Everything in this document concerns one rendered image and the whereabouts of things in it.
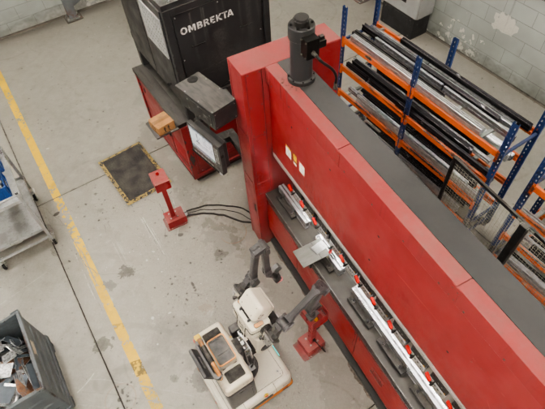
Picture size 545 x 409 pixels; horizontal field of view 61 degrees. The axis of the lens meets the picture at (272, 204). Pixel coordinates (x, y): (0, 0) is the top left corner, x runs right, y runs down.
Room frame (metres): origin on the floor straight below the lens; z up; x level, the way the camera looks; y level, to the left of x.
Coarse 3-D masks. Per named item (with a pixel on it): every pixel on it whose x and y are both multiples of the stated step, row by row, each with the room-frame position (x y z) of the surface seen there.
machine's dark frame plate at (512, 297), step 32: (288, 64) 2.80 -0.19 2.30; (320, 96) 2.43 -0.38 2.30; (352, 128) 2.10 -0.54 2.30; (384, 160) 1.81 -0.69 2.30; (416, 192) 1.55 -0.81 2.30; (448, 224) 1.33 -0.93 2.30; (480, 256) 1.12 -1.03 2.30; (512, 288) 0.94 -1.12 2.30; (512, 320) 0.78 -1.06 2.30; (544, 320) 0.77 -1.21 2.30; (544, 352) 0.62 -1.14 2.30
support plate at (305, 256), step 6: (318, 240) 2.10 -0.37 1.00; (306, 246) 2.05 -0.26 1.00; (312, 246) 2.05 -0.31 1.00; (294, 252) 2.00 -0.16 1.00; (300, 252) 1.99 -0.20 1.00; (306, 252) 1.99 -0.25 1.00; (312, 252) 1.98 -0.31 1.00; (324, 252) 1.97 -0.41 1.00; (300, 258) 1.94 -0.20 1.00; (306, 258) 1.93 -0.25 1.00; (312, 258) 1.93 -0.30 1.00; (318, 258) 1.93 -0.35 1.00; (306, 264) 1.88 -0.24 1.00
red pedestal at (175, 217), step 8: (152, 176) 3.15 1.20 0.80; (160, 176) 3.15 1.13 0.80; (160, 184) 3.04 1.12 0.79; (168, 184) 3.07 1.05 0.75; (168, 200) 3.12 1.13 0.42; (168, 208) 3.11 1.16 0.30; (176, 208) 3.24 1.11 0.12; (168, 216) 3.13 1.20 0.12; (176, 216) 3.12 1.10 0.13; (184, 216) 3.11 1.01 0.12; (168, 224) 3.02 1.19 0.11; (176, 224) 3.06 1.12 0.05; (184, 224) 3.08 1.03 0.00
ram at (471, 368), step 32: (288, 128) 2.53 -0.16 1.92; (288, 160) 2.55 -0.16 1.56; (320, 160) 2.12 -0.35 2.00; (320, 192) 2.10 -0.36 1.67; (352, 192) 1.78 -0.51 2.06; (352, 224) 1.73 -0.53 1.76; (384, 224) 1.48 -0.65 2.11; (352, 256) 1.68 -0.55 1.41; (384, 256) 1.42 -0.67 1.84; (384, 288) 1.35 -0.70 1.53; (416, 288) 1.16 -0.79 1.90; (416, 320) 1.08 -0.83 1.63; (448, 320) 0.93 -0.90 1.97; (448, 352) 0.84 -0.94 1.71; (480, 352) 0.73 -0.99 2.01; (448, 384) 0.74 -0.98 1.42; (480, 384) 0.64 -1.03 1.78; (512, 384) 0.56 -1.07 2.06
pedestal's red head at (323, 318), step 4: (320, 308) 1.59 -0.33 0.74; (300, 312) 1.58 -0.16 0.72; (304, 312) 1.55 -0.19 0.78; (320, 312) 1.56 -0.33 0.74; (304, 316) 1.53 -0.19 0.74; (320, 316) 1.52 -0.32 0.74; (324, 316) 1.50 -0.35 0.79; (304, 320) 1.53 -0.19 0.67; (308, 320) 1.52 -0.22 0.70; (320, 320) 1.48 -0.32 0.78; (324, 320) 1.50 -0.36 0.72; (308, 324) 1.48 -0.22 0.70; (312, 324) 1.48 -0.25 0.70; (316, 324) 1.45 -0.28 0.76; (320, 324) 1.48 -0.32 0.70; (312, 328) 1.44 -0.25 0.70; (316, 328) 1.45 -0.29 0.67
